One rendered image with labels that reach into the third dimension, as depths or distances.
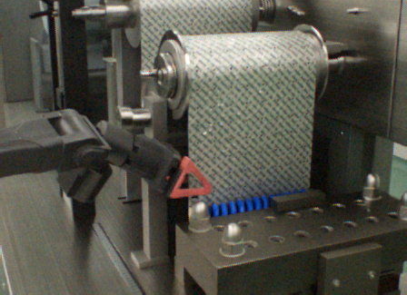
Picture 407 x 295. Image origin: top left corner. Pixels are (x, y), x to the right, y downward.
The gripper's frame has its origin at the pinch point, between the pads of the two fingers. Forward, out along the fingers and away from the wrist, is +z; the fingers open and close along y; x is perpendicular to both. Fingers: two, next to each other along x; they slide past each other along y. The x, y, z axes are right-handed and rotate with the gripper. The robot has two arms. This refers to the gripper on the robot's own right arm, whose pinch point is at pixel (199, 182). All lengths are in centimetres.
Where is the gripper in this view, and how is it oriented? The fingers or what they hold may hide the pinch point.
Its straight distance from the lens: 99.9
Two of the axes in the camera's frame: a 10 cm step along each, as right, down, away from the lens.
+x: 4.6, -8.9, -0.6
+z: 8.0, 3.8, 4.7
